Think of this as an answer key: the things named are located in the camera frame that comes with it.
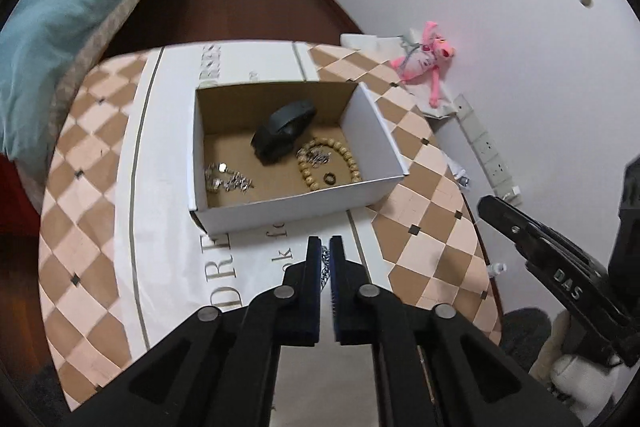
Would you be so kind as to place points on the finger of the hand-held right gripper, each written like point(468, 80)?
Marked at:
point(510, 219)

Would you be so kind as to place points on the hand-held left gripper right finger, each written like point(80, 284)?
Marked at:
point(340, 292)

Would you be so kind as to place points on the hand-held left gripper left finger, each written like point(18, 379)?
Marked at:
point(312, 287)

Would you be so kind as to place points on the white cardboard box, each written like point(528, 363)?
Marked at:
point(280, 212)

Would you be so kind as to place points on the black smart band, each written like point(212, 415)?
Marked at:
point(280, 132)

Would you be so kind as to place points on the white charger plug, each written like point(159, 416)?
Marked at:
point(512, 194)

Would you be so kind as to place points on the small white bottle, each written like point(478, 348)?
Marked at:
point(497, 268)

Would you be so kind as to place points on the cream fleece cloth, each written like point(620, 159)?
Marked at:
point(575, 369)

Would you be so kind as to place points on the person's black fleece clothing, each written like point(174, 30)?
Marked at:
point(525, 332)

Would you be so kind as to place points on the white power strip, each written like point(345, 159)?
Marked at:
point(482, 139)

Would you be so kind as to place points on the pink plush toy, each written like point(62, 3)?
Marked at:
point(420, 62)

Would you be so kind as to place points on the checkered table cover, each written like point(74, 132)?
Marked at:
point(100, 207)

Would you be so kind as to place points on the bed with patterned mattress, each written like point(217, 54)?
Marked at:
point(100, 37)

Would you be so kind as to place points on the blue duvet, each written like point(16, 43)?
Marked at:
point(60, 17)

